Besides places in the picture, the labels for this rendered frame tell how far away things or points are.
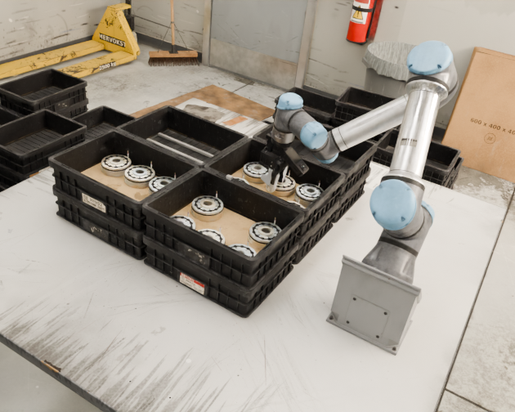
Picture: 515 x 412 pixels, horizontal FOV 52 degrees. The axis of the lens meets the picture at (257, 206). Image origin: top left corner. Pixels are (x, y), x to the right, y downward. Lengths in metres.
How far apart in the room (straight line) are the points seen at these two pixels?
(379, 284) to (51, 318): 0.90
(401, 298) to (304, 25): 3.51
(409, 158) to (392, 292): 0.35
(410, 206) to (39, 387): 1.61
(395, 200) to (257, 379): 0.58
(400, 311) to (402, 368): 0.17
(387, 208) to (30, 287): 1.04
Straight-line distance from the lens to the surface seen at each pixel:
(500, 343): 2.86
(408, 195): 1.38
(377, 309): 1.51
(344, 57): 4.66
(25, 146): 2.86
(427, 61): 1.55
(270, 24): 4.88
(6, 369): 2.45
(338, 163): 2.13
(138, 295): 1.64
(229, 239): 1.64
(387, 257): 1.49
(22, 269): 1.78
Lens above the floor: 1.84
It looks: 34 degrees down
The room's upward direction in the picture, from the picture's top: 7 degrees clockwise
